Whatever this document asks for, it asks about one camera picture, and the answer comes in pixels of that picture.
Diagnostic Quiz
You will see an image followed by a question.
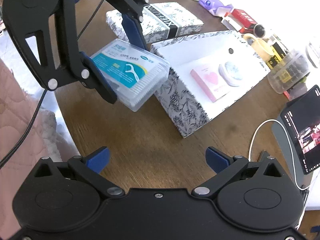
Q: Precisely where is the tablet with grey cover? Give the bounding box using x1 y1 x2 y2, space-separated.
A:
272 85 319 188

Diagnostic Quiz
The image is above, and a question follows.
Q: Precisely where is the black braided cable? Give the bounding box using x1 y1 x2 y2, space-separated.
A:
0 0 106 169

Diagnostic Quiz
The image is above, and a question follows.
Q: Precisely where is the red and white carton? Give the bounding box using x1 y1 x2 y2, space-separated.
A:
221 9 258 34

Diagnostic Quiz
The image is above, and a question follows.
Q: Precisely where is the white charging cable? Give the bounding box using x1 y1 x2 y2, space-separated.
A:
248 119 311 191

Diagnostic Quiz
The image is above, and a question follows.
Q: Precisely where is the white round camera gadget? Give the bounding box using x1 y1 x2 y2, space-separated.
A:
252 24 266 38

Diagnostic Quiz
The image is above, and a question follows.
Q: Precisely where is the clear plastic water bottle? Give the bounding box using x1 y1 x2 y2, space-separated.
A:
267 51 310 94

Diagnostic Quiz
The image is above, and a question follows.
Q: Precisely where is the floral box lid XIEFURN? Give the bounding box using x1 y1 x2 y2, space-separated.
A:
105 2 204 45

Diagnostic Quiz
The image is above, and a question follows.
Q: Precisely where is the purple tissue pack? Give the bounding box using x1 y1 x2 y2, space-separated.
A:
199 0 234 17

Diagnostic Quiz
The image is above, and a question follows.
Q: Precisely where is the yellow ceramic mug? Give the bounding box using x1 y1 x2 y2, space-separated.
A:
242 34 274 62

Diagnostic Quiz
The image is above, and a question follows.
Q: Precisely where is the pink heart cosmetic box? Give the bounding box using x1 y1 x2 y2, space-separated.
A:
190 67 228 102

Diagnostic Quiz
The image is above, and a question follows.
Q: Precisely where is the yellow black box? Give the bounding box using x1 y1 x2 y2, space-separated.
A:
266 41 289 69

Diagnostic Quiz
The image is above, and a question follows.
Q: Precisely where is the clear dental floss box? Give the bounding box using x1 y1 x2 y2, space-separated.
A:
91 39 170 112

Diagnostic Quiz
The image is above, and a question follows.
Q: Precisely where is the white round compact case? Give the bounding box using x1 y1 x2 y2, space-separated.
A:
219 62 244 87

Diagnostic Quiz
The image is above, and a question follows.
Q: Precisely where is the open floral white box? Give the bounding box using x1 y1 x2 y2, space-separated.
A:
151 30 270 138

